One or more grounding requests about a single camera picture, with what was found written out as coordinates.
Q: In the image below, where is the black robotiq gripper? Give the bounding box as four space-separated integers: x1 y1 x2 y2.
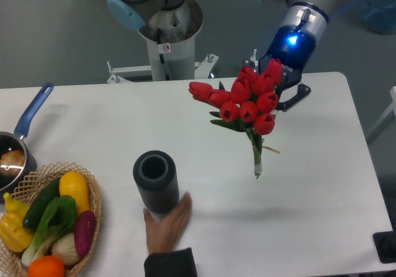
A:
242 25 316 112

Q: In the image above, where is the red tulip bouquet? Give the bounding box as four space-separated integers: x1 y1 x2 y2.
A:
189 59 283 178

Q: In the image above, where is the dark grey ribbed vase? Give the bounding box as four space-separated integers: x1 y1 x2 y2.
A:
132 150 179 214

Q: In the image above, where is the dark sleeved forearm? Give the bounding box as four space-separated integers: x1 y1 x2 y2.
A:
144 247 197 277

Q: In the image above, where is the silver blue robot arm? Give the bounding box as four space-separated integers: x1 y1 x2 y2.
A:
107 0 341 111

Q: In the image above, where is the person's hand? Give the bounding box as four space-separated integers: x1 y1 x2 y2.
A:
143 192 192 255

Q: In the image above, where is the blue plastic bag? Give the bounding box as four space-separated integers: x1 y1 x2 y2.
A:
360 0 395 35

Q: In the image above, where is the black device at table edge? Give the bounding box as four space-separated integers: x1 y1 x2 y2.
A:
372 231 395 263

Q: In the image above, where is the yellow squash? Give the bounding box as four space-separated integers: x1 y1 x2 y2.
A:
59 171 90 216

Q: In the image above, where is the purple sweet potato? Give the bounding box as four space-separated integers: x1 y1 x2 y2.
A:
74 210 97 257

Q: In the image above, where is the green bok choy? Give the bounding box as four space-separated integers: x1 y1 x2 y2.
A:
22 195 77 266

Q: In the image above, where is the beige onion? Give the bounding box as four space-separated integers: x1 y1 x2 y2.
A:
51 232 82 266

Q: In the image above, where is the bread roll in saucepan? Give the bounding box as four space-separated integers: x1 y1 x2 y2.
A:
1 150 25 177

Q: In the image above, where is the green cucumber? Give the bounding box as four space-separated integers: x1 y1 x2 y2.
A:
22 178 60 229

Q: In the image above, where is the orange fruit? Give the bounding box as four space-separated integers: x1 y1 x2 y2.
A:
28 255 65 277

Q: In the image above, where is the yellow bell pepper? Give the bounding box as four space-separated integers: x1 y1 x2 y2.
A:
1 192 34 253

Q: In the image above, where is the woven wicker basket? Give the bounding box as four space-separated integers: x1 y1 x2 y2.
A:
1 162 102 277

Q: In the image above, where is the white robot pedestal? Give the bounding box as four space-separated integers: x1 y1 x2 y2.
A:
107 0 219 83

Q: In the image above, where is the white frame at right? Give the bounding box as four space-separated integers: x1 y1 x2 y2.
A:
366 87 395 145

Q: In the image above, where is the blue handled saucepan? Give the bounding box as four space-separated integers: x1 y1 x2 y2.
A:
1 83 54 194

